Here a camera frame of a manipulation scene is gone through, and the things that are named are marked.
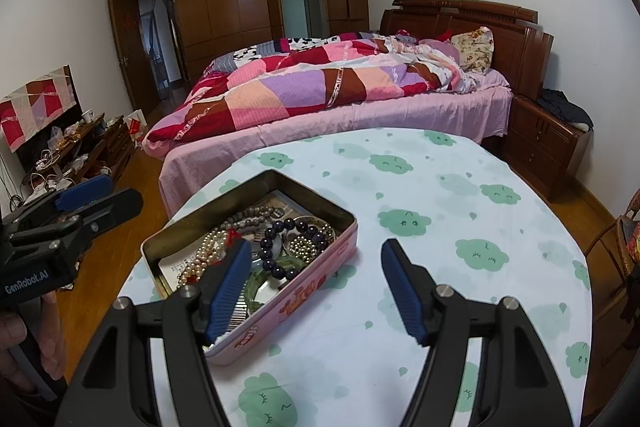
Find pearl necklace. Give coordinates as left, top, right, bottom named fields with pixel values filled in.
left=176, top=229, right=229, bottom=289

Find brass coin red tassel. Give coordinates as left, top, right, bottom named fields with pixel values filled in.
left=226, top=228, right=242, bottom=251

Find dark purple bead bracelet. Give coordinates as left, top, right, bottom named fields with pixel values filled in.
left=258, top=217, right=327, bottom=282

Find green stone bead bracelet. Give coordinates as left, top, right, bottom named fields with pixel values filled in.
left=243, top=256, right=307, bottom=313

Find person's left hand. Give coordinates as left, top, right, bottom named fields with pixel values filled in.
left=1, top=291, right=67, bottom=401

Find cluttered tv cabinet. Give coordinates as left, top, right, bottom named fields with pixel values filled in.
left=10, top=114, right=134, bottom=210

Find cloud pattern table cloth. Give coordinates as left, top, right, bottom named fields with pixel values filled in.
left=182, top=129, right=592, bottom=426

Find pink metal tin box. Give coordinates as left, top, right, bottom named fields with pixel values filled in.
left=141, top=170, right=358, bottom=365

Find television with reflection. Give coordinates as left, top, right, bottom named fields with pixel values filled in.
left=1, top=65, right=82, bottom=171

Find wooden nightstand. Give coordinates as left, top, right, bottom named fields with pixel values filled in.
left=504, top=96, right=592, bottom=200

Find orange floral cushion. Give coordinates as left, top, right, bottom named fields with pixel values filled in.
left=624, top=219, right=640, bottom=265

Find patchwork quilt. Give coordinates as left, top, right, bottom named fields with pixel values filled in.
left=142, top=35, right=477, bottom=158

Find dark clothes on nightstand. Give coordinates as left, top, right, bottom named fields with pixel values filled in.
left=536, top=89, right=593, bottom=132

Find floral pillow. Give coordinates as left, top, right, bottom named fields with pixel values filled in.
left=449, top=26, right=495, bottom=75

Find wooden bed pink sheet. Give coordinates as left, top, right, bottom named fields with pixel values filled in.
left=142, top=0, right=553, bottom=213

